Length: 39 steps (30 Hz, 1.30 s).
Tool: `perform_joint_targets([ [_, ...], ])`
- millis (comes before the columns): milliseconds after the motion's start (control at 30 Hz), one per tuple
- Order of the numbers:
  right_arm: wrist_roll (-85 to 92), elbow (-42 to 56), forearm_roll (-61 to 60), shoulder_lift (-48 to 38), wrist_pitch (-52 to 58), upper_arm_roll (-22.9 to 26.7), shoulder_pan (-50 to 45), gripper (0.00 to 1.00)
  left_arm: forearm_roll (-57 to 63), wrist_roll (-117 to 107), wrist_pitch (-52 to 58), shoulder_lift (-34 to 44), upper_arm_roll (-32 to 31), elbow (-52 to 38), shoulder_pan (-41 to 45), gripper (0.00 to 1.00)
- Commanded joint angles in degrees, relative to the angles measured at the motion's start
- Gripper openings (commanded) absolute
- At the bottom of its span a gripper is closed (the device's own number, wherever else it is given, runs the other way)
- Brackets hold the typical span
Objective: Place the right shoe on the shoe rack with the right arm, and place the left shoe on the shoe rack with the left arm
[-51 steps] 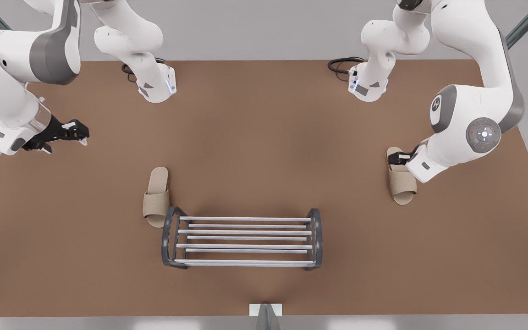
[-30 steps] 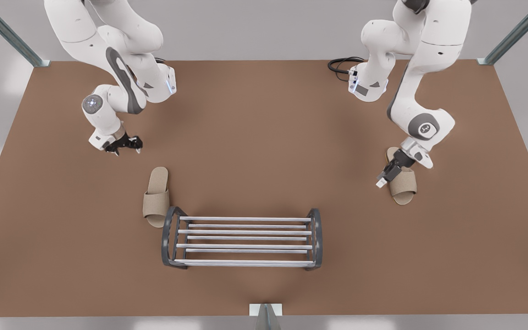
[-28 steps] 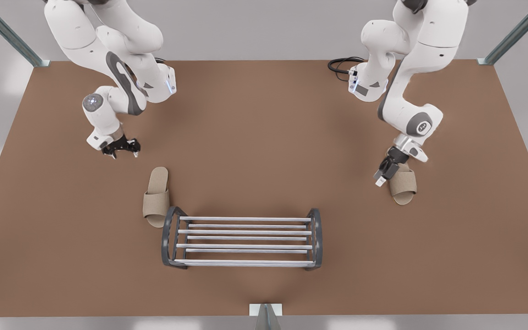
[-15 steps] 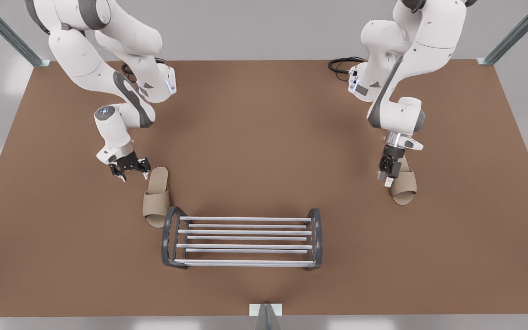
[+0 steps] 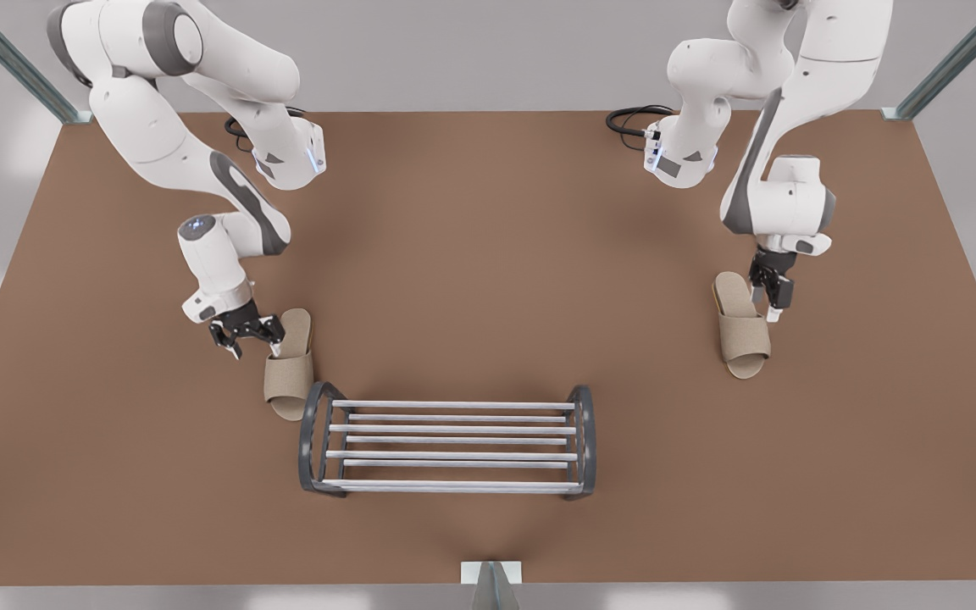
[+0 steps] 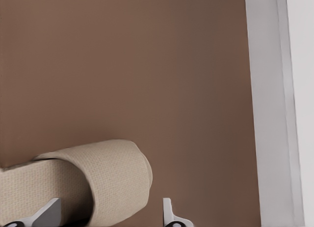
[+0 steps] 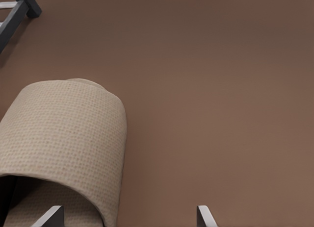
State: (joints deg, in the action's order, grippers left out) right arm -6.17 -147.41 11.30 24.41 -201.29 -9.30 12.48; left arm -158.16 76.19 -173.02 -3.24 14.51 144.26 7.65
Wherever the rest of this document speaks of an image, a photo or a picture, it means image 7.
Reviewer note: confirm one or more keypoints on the beige woven slipper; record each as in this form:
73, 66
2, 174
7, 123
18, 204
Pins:
66, 138

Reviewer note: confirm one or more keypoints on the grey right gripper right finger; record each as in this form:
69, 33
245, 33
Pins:
205, 218

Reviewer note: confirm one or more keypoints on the dark grey shoe rack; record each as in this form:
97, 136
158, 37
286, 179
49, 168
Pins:
14, 16

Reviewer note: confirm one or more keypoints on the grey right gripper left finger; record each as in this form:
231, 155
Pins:
53, 218

